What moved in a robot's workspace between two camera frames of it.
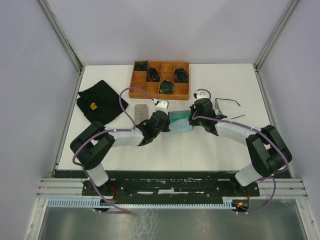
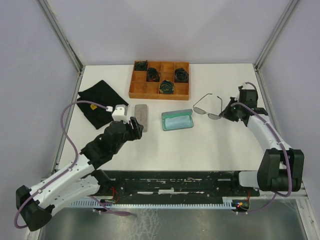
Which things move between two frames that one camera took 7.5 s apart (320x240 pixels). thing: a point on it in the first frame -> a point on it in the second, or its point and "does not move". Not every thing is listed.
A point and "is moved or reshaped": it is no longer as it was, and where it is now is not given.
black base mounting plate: (171, 187) does not move
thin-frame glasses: (219, 111) is moved or reshaped
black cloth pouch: (101, 102) does not move
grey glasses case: (140, 113) does not move
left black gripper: (166, 128) -> (136, 132)
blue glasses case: (179, 121) is moved or reshaped
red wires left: (114, 191) does not move
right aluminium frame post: (258, 64) does not move
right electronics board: (242, 205) does not move
